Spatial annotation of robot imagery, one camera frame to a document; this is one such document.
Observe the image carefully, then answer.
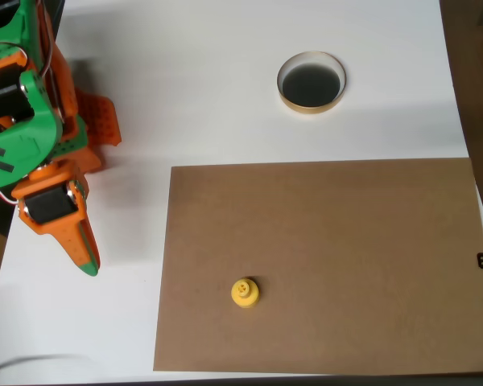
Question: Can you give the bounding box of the small yellow plastic knob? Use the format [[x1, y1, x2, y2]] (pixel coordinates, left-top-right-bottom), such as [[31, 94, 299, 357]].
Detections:
[[229, 277, 261, 310]]

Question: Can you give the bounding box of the orange robot base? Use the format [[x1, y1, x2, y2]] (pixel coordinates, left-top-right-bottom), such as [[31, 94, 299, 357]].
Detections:
[[50, 90, 122, 175]]

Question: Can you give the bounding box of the round dish gold rim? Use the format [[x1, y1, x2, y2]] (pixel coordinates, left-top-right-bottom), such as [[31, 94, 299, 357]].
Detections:
[[276, 50, 347, 116]]

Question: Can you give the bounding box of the brown rectangular board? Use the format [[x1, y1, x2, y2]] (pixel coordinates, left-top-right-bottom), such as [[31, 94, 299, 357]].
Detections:
[[152, 158, 483, 373]]

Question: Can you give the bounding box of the red white wrist servo cable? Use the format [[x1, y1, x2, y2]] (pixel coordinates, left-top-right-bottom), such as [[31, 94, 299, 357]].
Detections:
[[0, 175, 22, 207]]

